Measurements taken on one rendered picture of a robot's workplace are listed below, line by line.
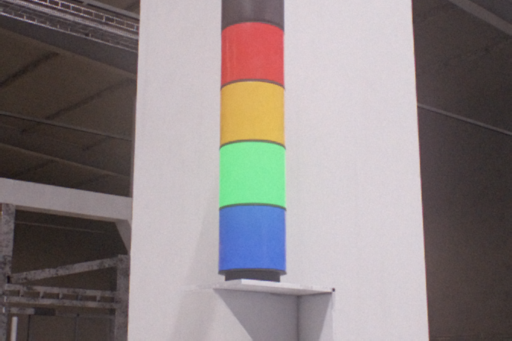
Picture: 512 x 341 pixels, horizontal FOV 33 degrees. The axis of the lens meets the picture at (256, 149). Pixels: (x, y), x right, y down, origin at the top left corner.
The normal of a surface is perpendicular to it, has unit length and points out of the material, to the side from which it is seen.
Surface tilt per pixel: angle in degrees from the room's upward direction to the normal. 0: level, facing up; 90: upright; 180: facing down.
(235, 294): 90
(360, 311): 90
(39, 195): 90
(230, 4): 90
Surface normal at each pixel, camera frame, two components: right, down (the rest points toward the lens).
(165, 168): -0.76, -0.17
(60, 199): 0.65, -0.20
